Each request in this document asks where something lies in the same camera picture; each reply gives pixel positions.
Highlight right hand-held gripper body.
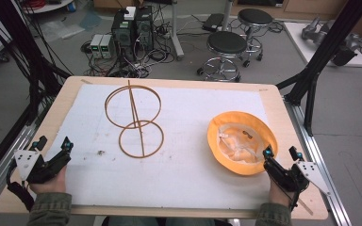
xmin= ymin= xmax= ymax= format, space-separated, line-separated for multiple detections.
xmin=263 ymin=157 xmax=333 ymax=197

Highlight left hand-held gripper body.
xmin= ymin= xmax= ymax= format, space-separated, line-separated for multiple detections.
xmin=13 ymin=149 xmax=72 ymax=185

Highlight orange bucket hat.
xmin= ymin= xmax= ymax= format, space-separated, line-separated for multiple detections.
xmin=206 ymin=110 xmax=279 ymax=176

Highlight person's right hand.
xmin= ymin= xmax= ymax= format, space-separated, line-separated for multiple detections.
xmin=268 ymin=178 xmax=296 ymax=207

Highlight person's left hand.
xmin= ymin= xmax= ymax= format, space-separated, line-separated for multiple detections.
xmin=29 ymin=166 xmax=69 ymax=195

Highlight white table mat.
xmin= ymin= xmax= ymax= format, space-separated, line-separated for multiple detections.
xmin=44 ymin=83 xmax=273 ymax=211

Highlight grey power supply unit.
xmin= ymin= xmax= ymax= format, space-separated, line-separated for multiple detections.
xmin=99 ymin=33 xmax=116 ymax=59
xmin=89 ymin=33 xmax=104 ymax=59

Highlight white floor board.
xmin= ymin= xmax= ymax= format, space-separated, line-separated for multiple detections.
xmin=283 ymin=21 xmax=362 ymax=69

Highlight clear plastic sheet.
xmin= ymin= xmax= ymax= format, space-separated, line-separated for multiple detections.
xmin=40 ymin=19 xmax=87 ymax=41

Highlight black round stool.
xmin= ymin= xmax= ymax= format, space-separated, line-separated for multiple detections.
xmin=196 ymin=30 xmax=250 ymax=84
xmin=237 ymin=8 xmax=274 ymax=69

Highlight black computer tower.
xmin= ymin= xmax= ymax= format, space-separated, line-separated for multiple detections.
xmin=134 ymin=5 xmax=156 ymax=54
xmin=110 ymin=9 xmax=137 ymax=62

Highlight white round table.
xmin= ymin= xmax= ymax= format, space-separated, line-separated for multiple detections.
xmin=21 ymin=0 xmax=75 ymax=15

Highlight black flat case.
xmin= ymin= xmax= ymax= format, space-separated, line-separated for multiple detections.
xmin=201 ymin=12 xmax=226 ymax=33

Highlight white box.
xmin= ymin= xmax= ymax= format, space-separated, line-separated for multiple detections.
xmin=123 ymin=6 xmax=138 ymax=22

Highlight grey metal desk leg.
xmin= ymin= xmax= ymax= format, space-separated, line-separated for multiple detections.
xmin=169 ymin=0 xmax=186 ymax=61

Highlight aluminium rail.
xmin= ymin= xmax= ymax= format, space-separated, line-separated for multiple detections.
xmin=0 ymin=103 xmax=52 ymax=212
xmin=283 ymin=96 xmax=354 ymax=226

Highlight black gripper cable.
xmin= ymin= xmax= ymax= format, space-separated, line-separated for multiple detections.
xmin=289 ymin=190 xmax=300 ymax=212

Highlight black gripper strap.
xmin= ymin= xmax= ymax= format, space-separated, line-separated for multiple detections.
xmin=6 ymin=159 xmax=36 ymax=212

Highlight wooden ring hat stand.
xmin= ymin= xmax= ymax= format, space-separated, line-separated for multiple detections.
xmin=104 ymin=79 xmax=165 ymax=159

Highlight tangle of floor cables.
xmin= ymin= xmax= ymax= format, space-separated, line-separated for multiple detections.
xmin=80 ymin=22 xmax=178 ymax=79

